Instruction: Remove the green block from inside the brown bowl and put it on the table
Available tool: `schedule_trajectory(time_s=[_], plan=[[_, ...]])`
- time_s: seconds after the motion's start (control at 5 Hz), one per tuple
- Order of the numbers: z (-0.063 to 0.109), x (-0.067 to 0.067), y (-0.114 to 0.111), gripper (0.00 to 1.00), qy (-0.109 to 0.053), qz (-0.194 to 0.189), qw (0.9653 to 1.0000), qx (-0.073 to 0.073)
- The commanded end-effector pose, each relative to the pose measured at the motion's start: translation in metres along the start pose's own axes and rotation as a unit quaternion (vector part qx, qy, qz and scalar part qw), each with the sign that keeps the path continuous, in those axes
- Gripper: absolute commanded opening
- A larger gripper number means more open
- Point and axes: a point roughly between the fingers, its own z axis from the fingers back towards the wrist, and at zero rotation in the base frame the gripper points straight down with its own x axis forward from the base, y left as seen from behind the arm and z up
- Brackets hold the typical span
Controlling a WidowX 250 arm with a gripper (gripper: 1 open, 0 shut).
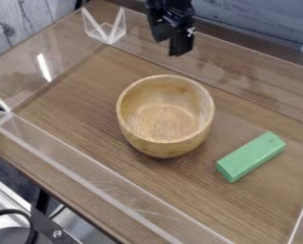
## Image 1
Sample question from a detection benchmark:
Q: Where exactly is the green rectangular block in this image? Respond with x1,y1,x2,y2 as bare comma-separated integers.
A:
215,132,288,183

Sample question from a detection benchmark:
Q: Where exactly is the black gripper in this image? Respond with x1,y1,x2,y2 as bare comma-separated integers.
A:
146,0,197,56

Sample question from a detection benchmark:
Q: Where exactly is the black cable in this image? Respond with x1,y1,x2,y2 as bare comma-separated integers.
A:
0,208,39,244

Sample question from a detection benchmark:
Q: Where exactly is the clear acrylic enclosure wall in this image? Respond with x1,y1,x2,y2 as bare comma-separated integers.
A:
0,0,303,244

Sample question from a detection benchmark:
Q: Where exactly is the grey metal bracket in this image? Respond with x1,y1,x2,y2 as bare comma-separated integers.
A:
31,209,83,244

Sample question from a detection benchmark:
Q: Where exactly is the black table leg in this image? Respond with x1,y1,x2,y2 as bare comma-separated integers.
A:
37,190,51,214

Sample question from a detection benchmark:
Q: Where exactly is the brown wooden bowl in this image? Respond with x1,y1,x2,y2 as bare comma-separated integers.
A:
117,74,215,158

